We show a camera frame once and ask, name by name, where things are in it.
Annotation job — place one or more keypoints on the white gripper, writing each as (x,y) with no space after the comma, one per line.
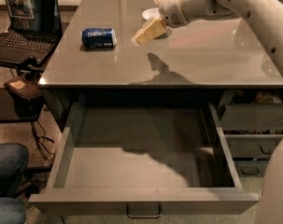
(171,8)

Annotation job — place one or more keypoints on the blue pepsi can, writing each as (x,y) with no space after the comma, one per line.
(98,38)

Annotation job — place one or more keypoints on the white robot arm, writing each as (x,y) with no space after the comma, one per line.
(265,19)

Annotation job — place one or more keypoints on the open grey top drawer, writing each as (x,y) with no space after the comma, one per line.
(110,157)

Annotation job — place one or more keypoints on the grey middle side drawer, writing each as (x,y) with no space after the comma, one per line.
(256,146)

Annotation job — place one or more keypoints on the grey lower side drawer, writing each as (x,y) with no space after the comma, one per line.
(251,168)

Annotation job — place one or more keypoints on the white ceramic bowl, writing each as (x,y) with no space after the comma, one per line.
(151,13)

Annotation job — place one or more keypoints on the black laptop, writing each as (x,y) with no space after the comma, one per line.
(33,34)

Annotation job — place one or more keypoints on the black laptop stand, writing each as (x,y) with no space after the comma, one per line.
(27,97)

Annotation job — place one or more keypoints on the person leg in jeans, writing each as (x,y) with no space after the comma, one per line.
(13,163)

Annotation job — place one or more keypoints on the metal drawer handle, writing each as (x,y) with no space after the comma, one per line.
(143,211)

